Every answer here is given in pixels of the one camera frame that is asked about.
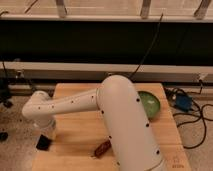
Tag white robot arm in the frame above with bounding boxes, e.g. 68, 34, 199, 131
22, 75, 167, 171

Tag brown pinecone-like object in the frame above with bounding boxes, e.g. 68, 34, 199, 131
92, 140, 111, 158

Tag black chair base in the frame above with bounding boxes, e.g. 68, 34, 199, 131
0, 79, 13, 142

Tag green bowl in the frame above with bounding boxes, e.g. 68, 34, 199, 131
138, 91, 161, 119

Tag blue power box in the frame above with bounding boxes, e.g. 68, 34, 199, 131
175, 94, 192, 112

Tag white window frame rail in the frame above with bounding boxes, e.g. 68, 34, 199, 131
0, 0, 213, 24

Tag black floor cables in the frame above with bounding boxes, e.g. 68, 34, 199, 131
164, 87, 213, 150

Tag black hanging cable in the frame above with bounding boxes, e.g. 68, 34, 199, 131
127, 12, 165, 82

